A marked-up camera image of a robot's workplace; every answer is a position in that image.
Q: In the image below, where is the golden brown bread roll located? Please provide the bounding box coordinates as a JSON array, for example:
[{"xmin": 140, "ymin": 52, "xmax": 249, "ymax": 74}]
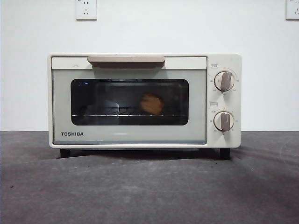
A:
[{"xmin": 139, "ymin": 93, "xmax": 165, "ymax": 115}]

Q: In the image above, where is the glass oven door with handle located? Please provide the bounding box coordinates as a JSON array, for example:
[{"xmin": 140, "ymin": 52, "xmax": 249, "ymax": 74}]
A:
[{"xmin": 51, "ymin": 55, "xmax": 208, "ymax": 145}]

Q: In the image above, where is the cream Toshiba toaster oven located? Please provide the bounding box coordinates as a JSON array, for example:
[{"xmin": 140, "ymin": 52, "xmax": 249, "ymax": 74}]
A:
[{"xmin": 48, "ymin": 52, "xmax": 242, "ymax": 160}]

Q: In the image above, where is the cream timer knob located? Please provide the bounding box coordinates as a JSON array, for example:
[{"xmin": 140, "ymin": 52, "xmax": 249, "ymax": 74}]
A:
[{"xmin": 214, "ymin": 111, "xmax": 235, "ymax": 132}]

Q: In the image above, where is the cream temperature knob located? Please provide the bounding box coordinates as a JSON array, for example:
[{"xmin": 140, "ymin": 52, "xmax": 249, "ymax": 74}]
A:
[{"xmin": 214, "ymin": 71, "xmax": 236, "ymax": 91}]

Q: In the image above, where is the metal wire oven rack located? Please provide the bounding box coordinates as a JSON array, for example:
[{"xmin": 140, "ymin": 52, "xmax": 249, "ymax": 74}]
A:
[{"xmin": 72, "ymin": 106, "xmax": 187, "ymax": 117}]

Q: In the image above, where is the white wall socket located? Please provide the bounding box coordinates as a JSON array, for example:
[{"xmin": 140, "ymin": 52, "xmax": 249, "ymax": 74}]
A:
[
  {"xmin": 75, "ymin": 0, "xmax": 97, "ymax": 21},
  {"xmin": 285, "ymin": 0, "xmax": 299, "ymax": 21}
]

